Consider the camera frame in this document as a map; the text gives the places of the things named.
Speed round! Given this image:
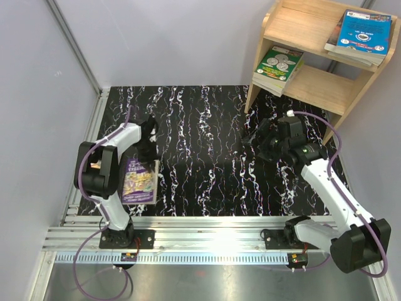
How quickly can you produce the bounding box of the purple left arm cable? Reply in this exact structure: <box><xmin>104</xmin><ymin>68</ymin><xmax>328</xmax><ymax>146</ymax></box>
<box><xmin>72</xmin><ymin>105</ymin><xmax>135</xmax><ymax>297</ymax></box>

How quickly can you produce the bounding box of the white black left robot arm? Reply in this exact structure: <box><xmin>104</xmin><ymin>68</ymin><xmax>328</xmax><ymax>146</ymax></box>
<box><xmin>74</xmin><ymin>116</ymin><xmax>159</xmax><ymax>249</ymax></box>

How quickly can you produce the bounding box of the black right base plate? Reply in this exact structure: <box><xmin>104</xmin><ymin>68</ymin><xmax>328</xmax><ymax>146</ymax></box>
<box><xmin>260</xmin><ymin>228</ymin><xmax>305</xmax><ymax>250</ymax></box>

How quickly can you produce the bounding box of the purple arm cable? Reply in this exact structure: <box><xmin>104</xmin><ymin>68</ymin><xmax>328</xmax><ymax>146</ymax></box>
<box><xmin>293</xmin><ymin>110</ymin><xmax>389</xmax><ymax>278</ymax></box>
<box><xmin>72</xmin><ymin>105</ymin><xmax>135</xmax><ymax>297</ymax></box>

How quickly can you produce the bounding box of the blue paperback book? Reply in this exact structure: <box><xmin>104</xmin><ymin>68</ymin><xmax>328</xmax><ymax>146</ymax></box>
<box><xmin>334</xmin><ymin>9</ymin><xmax>392</xmax><ymax>66</ymax></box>

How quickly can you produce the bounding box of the purple 52-storey treehouse book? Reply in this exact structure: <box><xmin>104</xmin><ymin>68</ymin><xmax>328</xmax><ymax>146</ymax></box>
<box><xmin>121</xmin><ymin>158</ymin><xmax>159</xmax><ymax>205</ymax></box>

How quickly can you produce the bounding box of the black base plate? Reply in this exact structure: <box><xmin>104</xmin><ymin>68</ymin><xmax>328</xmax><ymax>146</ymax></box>
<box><xmin>260</xmin><ymin>228</ymin><xmax>305</xmax><ymax>250</ymax></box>
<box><xmin>99</xmin><ymin>229</ymin><xmax>156</xmax><ymax>250</ymax></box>

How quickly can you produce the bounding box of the green paperback book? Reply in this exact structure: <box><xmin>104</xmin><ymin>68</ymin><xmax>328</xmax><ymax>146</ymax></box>
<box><xmin>253</xmin><ymin>46</ymin><xmax>304</xmax><ymax>92</ymax></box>

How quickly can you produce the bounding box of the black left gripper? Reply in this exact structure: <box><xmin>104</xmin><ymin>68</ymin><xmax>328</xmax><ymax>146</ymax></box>
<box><xmin>135</xmin><ymin>140</ymin><xmax>160</xmax><ymax>173</ymax></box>

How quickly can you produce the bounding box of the slotted cable duct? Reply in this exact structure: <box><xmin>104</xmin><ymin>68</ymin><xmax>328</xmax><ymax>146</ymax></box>
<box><xmin>55</xmin><ymin>251</ymin><xmax>308</xmax><ymax>266</ymax></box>

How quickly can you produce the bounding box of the dark tale of two cities book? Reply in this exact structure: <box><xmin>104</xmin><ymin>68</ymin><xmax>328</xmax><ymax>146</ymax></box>
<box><xmin>324</xmin><ymin>14</ymin><xmax>383</xmax><ymax>66</ymax></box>

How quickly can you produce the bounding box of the blue 26-storey treehouse book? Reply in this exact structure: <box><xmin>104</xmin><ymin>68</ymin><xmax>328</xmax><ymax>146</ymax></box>
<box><xmin>253</xmin><ymin>80</ymin><xmax>285</xmax><ymax>97</ymax></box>

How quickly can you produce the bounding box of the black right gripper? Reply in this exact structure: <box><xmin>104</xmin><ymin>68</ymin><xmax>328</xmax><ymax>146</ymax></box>
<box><xmin>242</xmin><ymin>119</ymin><xmax>289</xmax><ymax>166</ymax></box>

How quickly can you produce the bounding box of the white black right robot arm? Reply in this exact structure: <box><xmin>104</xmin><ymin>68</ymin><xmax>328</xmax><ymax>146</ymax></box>
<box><xmin>242</xmin><ymin>112</ymin><xmax>391</xmax><ymax>278</ymax></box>

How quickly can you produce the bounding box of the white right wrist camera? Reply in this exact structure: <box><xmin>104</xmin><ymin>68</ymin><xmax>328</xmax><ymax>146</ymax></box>
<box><xmin>286</xmin><ymin>110</ymin><xmax>296</xmax><ymax>118</ymax></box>

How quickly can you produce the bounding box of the aluminium mounting rail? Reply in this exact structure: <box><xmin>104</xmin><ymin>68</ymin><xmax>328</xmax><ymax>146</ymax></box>
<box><xmin>42</xmin><ymin>216</ymin><xmax>382</xmax><ymax>252</ymax></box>

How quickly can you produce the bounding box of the wooden bookshelf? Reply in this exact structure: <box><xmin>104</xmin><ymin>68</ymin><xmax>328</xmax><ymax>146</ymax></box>
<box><xmin>254</xmin><ymin>1</ymin><xmax>400</xmax><ymax>144</ymax></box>

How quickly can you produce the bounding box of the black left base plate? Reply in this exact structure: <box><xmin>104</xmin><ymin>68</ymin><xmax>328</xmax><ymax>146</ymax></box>
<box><xmin>99</xmin><ymin>229</ymin><xmax>156</xmax><ymax>250</ymax></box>

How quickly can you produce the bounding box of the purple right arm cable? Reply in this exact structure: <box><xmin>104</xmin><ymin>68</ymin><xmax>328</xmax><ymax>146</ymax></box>
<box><xmin>293</xmin><ymin>110</ymin><xmax>389</xmax><ymax>278</ymax></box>

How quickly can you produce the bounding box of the green storey treehouse book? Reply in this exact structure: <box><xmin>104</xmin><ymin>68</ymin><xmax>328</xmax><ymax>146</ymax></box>
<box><xmin>282</xmin><ymin>60</ymin><xmax>305</xmax><ymax>93</ymax></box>

